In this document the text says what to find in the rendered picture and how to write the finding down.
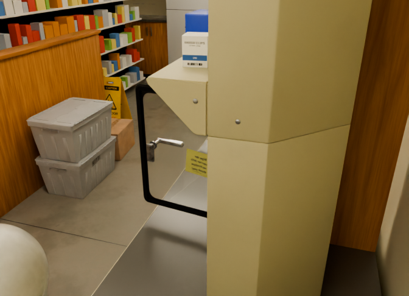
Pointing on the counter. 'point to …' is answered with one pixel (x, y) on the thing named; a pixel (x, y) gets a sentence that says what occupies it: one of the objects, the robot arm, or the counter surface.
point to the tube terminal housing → (278, 133)
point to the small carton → (195, 49)
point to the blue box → (196, 21)
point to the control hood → (184, 93)
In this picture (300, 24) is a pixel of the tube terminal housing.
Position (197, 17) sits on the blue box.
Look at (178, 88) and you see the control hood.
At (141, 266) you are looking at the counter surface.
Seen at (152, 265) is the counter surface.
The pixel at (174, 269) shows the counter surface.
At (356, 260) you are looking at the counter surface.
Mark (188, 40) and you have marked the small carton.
